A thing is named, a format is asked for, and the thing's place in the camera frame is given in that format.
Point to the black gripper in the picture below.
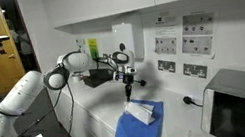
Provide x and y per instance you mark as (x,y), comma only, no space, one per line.
(127,79)

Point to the white paper napkin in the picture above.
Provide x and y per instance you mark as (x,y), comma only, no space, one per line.
(140,111)

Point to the blue cloth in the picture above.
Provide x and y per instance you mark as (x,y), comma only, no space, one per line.
(137,132)

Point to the black coffee machine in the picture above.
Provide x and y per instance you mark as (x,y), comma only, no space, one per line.
(97,78)

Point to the white enamel mug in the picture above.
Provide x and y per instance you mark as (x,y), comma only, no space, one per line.
(77,78)

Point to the white base cabinet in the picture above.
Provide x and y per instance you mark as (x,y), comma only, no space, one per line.
(82,129)

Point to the white paper towel dispenser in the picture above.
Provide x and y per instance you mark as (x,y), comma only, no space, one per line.
(127,37)

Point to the green clean after use sign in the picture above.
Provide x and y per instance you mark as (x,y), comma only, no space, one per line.
(93,47)

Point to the narrow instruction poster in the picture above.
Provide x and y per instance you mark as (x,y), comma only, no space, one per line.
(164,34)

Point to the wide instruction poster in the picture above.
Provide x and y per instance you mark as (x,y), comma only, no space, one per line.
(199,34)

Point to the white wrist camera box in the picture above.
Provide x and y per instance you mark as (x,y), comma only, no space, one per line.
(129,70)

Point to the grey single wall socket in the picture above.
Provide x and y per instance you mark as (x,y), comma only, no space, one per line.
(105,55)

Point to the grey double wall socket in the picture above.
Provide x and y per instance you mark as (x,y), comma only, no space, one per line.
(166,66)
(195,71)

